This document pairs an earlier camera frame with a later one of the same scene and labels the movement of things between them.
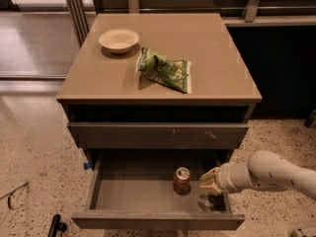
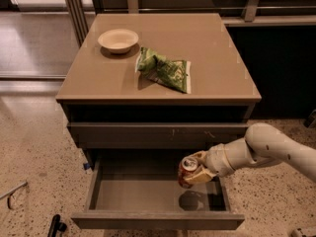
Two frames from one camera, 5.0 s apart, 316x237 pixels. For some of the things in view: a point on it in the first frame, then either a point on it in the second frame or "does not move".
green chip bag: [175, 74] does not move
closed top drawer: [157, 135] does not move
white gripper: [224, 179] to [215, 161]
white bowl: [118, 40] does not move
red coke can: [182, 181] to [186, 167]
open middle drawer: [156, 190] does not move
